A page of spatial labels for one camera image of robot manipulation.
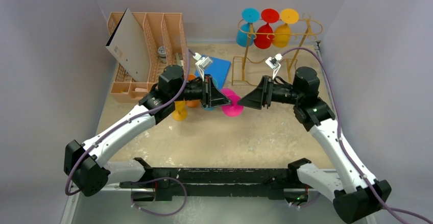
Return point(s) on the pink plastic file organizer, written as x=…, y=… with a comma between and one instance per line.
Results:
x=159, y=29

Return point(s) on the yellow front wine glass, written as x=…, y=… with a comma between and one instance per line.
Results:
x=180, y=113

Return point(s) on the grey board in organizer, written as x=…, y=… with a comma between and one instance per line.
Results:
x=127, y=43

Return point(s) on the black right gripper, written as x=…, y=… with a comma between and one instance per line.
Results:
x=266, y=92

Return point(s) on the light blue front wine glass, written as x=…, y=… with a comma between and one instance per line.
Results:
x=208, y=108

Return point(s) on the light blue wine glass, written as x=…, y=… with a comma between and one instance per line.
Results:
x=208, y=108
x=249, y=16

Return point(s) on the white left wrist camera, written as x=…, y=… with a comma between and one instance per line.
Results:
x=202, y=63

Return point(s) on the light blue rear wine glass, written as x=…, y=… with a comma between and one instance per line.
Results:
x=249, y=16

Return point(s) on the magenta wine glass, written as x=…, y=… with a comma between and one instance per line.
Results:
x=234, y=109

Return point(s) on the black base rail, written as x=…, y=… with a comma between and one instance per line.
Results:
x=272, y=183

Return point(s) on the orange wine glass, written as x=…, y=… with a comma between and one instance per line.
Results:
x=192, y=103

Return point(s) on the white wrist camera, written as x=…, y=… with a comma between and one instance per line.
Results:
x=202, y=63
x=274, y=64

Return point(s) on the red wine glass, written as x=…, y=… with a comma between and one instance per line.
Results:
x=264, y=35

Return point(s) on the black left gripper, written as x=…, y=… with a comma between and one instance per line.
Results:
x=211, y=96

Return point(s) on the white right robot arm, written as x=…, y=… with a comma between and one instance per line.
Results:
x=356, y=192

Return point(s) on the small jar in organizer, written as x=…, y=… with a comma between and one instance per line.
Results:
x=162, y=54

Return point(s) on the yellow wine glass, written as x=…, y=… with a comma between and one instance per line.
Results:
x=180, y=113
x=282, y=33

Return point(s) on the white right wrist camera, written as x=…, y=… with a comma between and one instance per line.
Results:
x=274, y=64

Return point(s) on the gold metal wine glass rack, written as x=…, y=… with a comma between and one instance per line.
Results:
x=252, y=61

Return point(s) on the blue notebook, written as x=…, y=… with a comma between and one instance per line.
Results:
x=218, y=69

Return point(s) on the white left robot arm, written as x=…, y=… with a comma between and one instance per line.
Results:
x=87, y=164

